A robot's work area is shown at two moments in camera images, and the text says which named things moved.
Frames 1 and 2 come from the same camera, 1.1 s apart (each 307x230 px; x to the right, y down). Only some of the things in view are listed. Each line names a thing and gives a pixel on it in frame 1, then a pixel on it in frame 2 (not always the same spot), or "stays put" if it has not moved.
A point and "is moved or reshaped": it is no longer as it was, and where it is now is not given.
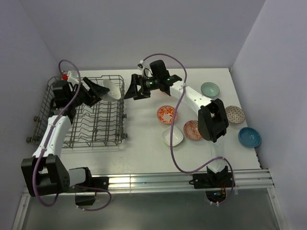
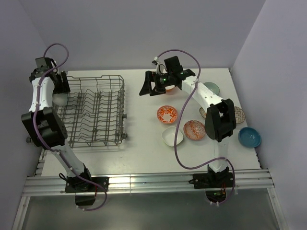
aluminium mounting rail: [243, 179] stays put
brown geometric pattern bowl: [235, 114] stays put
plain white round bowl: [114, 94] is moved or reshaped
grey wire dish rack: [101, 125] stays put
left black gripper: [94, 96] to [64, 87]
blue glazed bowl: [249, 137] stays put
